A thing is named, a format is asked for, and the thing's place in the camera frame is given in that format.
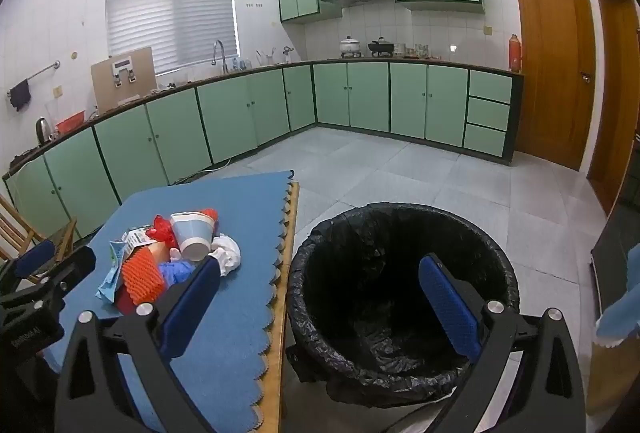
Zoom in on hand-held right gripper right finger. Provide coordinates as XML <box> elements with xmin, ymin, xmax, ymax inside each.
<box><xmin>385</xmin><ymin>254</ymin><xmax>587</xmax><ymax>433</ymax></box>

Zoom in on white window blind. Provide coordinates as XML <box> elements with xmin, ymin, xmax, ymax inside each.
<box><xmin>106</xmin><ymin>0</ymin><xmax>240</xmax><ymax>76</ymax></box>

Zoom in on red plastic bag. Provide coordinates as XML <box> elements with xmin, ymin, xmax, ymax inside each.
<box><xmin>147</xmin><ymin>214</ymin><xmax>178</xmax><ymax>249</ymax></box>

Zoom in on red basin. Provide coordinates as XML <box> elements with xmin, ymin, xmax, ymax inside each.
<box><xmin>55</xmin><ymin>110</ymin><xmax>87</xmax><ymax>134</ymax></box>

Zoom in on bin with black bag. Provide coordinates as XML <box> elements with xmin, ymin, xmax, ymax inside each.
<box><xmin>286</xmin><ymin>202</ymin><xmax>521</xmax><ymax>409</ymax></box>

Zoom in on metal towel rail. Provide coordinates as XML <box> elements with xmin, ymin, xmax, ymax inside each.
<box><xmin>6</xmin><ymin>60</ymin><xmax>61</xmax><ymax>96</ymax></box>

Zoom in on cardboard box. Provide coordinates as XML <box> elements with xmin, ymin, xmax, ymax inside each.
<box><xmin>91</xmin><ymin>46</ymin><xmax>157</xmax><ymax>114</ymax></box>

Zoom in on white tissue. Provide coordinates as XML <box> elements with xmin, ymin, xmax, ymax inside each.
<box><xmin>210</xmin><ymin>234</ymin><xmax>242</xmax><ymax>276</ymax></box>

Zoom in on dark cabinet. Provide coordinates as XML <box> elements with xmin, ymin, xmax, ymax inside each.
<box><xmin>590</xmin><ymin>198</ymin><xmax>640</xmax><ymax>314</ymax></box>

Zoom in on green lower cabinets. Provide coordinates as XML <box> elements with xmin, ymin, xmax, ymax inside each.
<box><xmin>2</xmin><ymin>60</ymin><xmax>525</xmax><ymax>239</ymax></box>

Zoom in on blue and white paper cup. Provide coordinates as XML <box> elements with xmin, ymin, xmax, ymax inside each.
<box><xmin>170</xmin><ymin>212</ymin><xmax>217</xmax><ymax>261</ymax></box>

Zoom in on light blue cloth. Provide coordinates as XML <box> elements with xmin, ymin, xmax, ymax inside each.
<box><xmin>595</xmin><ymin>243</ymin><xmax>640</xmax><ymax>346</ymax></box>

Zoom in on light blue packet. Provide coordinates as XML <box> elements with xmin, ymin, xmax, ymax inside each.
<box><xmin>96</xmin><ymin>240</ymin><xmax>126</xmax><ymax>304</ymax></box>

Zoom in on blue scalloped table mat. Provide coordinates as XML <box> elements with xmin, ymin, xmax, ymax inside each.
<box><xmin>42</xmin><ymin>170</ymin><xmax>296</xmax><ymax>431</ymax></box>

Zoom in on metal kettle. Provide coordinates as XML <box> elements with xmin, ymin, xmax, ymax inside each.
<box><xmin>35</xmin><ymin>116</ymin><xmax>55</xmax><ymax>146</ymax></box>

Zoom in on wooden table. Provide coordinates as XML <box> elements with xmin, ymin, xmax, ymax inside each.
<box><xmin>260</xmin><ymin>182</ymin><xmax>301</xmax><ymax>433</ymax></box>

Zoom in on wooden chair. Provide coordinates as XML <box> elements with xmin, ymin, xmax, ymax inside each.
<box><xmin>0</xmin><ymin>193</ymin><xmax>78</xmax><ymax>284</ymax></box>

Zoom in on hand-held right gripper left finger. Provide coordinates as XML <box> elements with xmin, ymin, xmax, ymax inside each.
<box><xmin>54</xmin><ymin>257</ymin><xmax>223</xmax><ymax>433</ymax></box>

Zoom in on metal faucet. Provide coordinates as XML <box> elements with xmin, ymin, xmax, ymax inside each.
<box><xmin>212</xmin><ymin>40</ymin><xmax>230</xmax><ymax>74</ymax></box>

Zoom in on red thermos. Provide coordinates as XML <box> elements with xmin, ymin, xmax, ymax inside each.
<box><xmin>507</xmin><ymin>33</ymin><xmax>523</xmax><ymax>73</ymax></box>

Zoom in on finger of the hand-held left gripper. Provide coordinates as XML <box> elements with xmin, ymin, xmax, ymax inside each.
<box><xmin>27</xmin><ymin>245</ymin><xmax>97</xmax><ymax>314</ymax></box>
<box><xmin>0</xmin><ymin>239</ymin><xmax>57</xmax><ymax>286</ymax></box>

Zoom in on black wok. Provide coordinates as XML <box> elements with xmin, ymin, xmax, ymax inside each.
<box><xmin>367</xmin><ymin>37</ymin><xmax>396</xmax><ymax>57</ymax></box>

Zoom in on wooden door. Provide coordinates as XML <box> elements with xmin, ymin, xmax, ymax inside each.
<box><xmin>586</xmin><ymin>0</ymin><xmax>640</xmax><ymax>216</ymax></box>
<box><xmin>510</xmin><ymin>0</ymin><xmax>598</xmax><ymax>171</ymax></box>

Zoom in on blue plastic wrapper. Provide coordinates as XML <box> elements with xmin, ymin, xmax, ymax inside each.
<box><xmin>159</xmin><ymin>259</ymin><xmax>198</xmax><ymax>286</ymax></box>

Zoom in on dark towel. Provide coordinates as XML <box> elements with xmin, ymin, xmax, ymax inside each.
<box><xmin>9</xmin><ymin>80</ymin><xmax>32</xmax><ymax>112</ymax></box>

